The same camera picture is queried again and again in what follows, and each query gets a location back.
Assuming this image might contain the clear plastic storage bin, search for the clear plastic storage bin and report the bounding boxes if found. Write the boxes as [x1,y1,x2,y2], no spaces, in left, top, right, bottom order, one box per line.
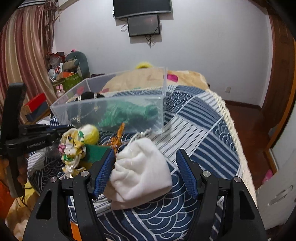
[50,67,167,133]

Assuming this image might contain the yellow-haired rag doll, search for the yellow-haired rag doll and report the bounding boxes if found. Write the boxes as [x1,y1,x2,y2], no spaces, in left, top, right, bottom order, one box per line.
[58,124,99,180]

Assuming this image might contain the yellow plush headband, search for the yellow plush headband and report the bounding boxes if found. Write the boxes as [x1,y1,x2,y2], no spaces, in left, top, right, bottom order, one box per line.
[135,61,153,69]

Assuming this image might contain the blue white patterned cloth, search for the blue white patterned cloth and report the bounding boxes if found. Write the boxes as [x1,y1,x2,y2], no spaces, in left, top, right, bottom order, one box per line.
[23,85,266,240]

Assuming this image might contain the white drawstring pouch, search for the white drawstring pouch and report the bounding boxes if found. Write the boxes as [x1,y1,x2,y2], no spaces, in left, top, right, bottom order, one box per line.
[103,129,173,210]

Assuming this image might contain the small black wall monitor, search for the small black wall monitor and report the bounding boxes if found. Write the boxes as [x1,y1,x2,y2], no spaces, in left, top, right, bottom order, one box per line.
[127,14,160,37]

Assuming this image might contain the pink rabbit toy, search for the pink rabbit toy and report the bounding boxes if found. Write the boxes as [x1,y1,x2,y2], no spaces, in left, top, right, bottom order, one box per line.
[56,84,65,98]

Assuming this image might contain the yellow green sponge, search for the yellow green sponge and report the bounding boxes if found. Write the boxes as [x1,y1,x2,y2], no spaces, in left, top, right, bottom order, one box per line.
[79,144,110,170]

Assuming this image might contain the orange braided cord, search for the orange braided cord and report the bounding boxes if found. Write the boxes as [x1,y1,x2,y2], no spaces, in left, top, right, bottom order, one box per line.
[106,122,127,153]

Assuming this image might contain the large black wall television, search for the large black wall television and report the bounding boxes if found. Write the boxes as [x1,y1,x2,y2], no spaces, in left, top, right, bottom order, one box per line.
[113,0,172,19]

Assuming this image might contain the beige fleece blanket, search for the beige fleece blanket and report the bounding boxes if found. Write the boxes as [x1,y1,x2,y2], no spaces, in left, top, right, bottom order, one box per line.
[100,68,209,93]

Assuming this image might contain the brown wooden door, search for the brown wooden door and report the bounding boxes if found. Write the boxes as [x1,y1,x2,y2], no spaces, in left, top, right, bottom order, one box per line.
[262,8,295,149]

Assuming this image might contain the green knitted item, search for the green knitted item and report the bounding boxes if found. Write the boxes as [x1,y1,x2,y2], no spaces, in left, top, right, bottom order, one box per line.
[98,101,159,128]

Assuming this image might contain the grey green plush toy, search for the grey green plush toy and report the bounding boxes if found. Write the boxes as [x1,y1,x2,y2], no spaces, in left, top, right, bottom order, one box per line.
[62,51,90,79]

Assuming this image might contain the striped red beige curtain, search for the striped red beige curtain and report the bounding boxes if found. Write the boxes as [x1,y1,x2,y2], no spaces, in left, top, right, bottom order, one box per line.
[0,2,58,126]

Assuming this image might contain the red box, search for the red box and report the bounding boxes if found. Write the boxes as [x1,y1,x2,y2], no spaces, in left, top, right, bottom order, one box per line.
[22,93,47,114]

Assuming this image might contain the green storage box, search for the green storage box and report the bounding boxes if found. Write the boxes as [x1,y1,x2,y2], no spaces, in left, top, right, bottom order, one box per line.
[52,73,83,92]

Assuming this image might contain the wall power socket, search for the wall power socket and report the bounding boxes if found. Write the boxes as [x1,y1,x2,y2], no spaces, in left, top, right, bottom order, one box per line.
[225,87,231,93]

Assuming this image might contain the black knit item with chain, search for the black knit item with chain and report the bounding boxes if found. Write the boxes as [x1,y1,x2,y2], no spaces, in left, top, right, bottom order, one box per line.
[67,91,106,128]

